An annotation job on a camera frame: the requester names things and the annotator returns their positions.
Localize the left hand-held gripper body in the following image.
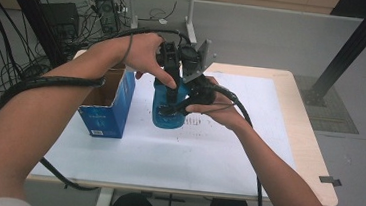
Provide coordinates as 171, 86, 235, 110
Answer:
154, 39, 186, 80

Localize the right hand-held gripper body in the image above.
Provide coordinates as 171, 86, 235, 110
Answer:
175, 37, 225, 108

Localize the blue transparent cup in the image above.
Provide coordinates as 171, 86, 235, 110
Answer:
149, 74, 192, 131

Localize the person's left hand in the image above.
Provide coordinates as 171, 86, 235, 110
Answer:
119, 30, 183, 90

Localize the person's right hand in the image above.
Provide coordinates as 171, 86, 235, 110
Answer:
184, 74, 253, 133

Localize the white-legged desk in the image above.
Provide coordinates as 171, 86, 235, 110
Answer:
102, 0, 229, 48

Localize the white paper sheet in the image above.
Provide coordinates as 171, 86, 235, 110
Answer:
30, 55, 305, 201

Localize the blue cardboard box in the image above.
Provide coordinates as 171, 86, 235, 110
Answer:
76, 61, 138, 141

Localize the computer tower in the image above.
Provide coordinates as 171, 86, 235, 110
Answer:
91, 0, 124, 35

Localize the black equipment case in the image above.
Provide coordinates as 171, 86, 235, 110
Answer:
36, 0, 82, 42

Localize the white table leg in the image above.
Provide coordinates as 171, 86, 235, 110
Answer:
93, 186, 115, 206

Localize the grey tape piece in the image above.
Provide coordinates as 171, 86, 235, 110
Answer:
317, 174, 344, 188

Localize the thick black gripper cable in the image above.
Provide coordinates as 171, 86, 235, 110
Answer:
201, 84, 274, 206
0, 14, 193, 200

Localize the black metal stand post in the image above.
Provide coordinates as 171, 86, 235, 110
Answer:
299, 0, 366, 112
0, 0, 73, 71

